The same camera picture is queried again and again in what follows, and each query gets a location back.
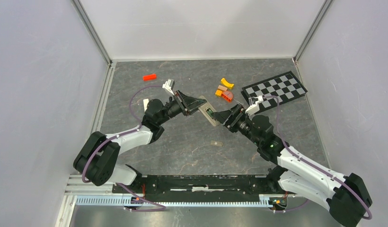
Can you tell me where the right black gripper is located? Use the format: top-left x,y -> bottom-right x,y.
211,103 -> 261,146

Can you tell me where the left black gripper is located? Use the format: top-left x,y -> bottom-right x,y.
158,89 -> 207,125

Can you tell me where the beige remote control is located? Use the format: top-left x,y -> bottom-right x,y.
199,96 -> 220,127

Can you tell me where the green AAA battery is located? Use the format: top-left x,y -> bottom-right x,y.
206,108 -> 213,117

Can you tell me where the beige battery cover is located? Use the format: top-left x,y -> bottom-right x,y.
210,140 -> 223,147

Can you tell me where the white and black stick remote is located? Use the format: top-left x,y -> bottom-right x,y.
143,98 -> 149,111

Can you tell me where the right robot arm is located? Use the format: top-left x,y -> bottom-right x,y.
212,105 -> 372,227

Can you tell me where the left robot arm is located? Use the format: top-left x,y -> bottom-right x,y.
73,90 -> 207,193

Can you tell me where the orange semicircle block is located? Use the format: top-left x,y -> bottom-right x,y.
221,90 -> 234,103

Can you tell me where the yellow small block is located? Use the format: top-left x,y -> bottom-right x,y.
215,90 -> 223,97

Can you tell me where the tan small block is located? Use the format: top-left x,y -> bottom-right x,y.
217,85 -> 228,91

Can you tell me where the yellow curved block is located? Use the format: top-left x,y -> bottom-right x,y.
220,78 -> 235,89

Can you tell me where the red rectangular block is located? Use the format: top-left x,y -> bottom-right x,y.
142,74 -> 157,81

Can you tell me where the black white checkerboard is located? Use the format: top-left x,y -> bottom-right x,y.
241,71 -> 307,113

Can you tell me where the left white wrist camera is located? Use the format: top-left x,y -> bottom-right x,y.
162,79 -> 175,96

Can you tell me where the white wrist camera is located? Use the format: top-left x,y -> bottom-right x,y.
245,95 -> 264,116
162,79 -> 175,96

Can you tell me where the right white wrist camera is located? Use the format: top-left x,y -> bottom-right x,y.
245,95 -> 264,116

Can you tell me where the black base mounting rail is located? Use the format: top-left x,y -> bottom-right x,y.
128,175 -> 286,202

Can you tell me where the grey slotted cable duct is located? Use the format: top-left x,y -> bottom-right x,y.
76,195 -> 273,208

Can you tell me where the left aluminium frame post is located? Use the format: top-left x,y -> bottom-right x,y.
71,0 -> 113,65

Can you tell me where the aluminium frame post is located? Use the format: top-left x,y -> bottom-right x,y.
71,0 -> 113,65
292,0 -> 334,64

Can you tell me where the right aluminium frame post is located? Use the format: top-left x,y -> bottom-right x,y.
292,0 -> 334,64

